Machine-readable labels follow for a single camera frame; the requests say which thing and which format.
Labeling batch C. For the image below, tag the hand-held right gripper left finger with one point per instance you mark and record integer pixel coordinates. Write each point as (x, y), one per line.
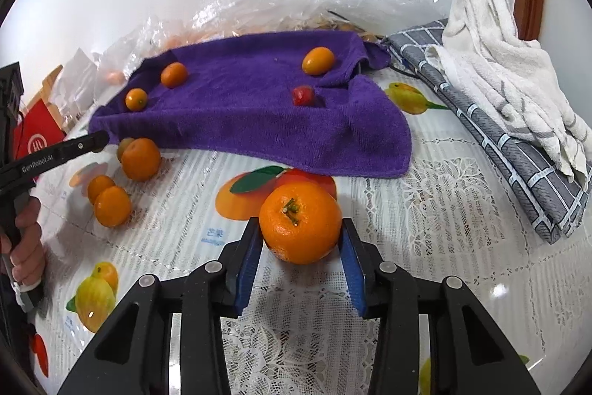
(247, 270)

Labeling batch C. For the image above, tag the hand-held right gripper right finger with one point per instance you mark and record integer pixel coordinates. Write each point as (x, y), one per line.
(356, 274)

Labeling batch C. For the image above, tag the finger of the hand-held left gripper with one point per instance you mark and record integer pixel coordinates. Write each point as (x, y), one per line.
(85, 143)

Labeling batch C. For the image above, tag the small yellow-green fruit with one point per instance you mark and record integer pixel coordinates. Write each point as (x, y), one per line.
(121, 149)

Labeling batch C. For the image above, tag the small mandarin orange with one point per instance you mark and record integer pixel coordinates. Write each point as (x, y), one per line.
(174, 74)
(99, 184)
(136, 99)

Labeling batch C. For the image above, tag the large mandarin orange with stem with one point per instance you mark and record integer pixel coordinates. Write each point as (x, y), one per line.
(299, 222)

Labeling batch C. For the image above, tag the purple towel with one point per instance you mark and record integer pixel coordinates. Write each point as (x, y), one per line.
(240, 117)

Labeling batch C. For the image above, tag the small red fruit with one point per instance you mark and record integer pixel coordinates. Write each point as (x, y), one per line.
(303, 95)

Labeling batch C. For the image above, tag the orange kumquat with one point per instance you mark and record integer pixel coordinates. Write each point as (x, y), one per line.
(318, 60)

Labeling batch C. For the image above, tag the person's left hand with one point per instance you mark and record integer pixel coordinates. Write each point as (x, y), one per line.
(30, 247)

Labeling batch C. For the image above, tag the red paper bag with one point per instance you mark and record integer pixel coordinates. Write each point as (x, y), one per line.
(39, 131)

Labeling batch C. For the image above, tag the white plastic bag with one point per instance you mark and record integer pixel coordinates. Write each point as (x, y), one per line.
(81, 85)

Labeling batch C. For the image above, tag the fruit-printed lace tablecloth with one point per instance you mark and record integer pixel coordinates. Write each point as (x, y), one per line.
(439, 237)

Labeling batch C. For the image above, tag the clear plastic bag of oranges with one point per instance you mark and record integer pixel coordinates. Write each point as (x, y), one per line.
(152, 34)

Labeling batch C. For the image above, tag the grey checkered cloth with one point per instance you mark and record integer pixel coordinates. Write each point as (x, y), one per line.
(508, 173)

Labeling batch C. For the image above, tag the white striped towel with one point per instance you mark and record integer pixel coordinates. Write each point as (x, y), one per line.
(499, 66)

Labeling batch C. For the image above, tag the clear plastic bag of longans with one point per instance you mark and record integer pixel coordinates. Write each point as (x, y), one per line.
(393, 1)

